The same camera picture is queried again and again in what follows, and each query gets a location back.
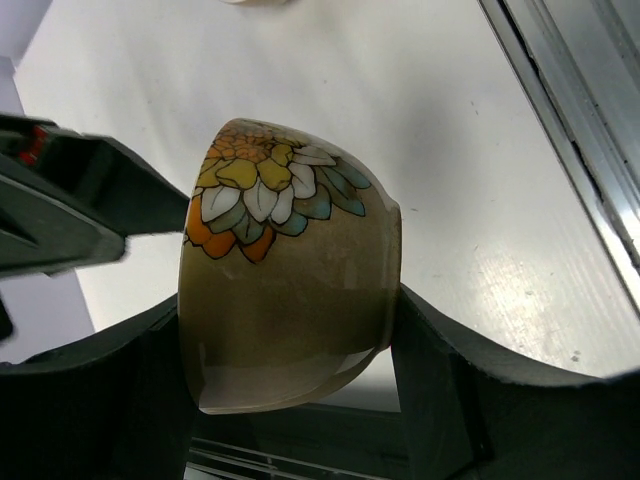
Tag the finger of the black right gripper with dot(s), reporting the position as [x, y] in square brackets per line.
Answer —
[71, 200]

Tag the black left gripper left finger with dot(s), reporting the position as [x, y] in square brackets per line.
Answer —
[114, 405]

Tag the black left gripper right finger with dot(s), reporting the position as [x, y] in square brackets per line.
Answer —
[473, 409]

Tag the cream bowl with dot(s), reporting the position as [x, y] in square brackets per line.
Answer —
[289, 270]

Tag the black wire dish rack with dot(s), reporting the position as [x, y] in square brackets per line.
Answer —
[306, 442]

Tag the aluminium front rail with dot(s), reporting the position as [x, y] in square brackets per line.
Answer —
[578, 62]

